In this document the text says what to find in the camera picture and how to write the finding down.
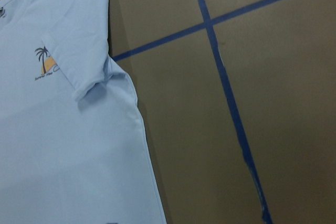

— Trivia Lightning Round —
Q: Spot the light blue t-shirt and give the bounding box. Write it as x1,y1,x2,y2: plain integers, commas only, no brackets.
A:
1,0,166,223

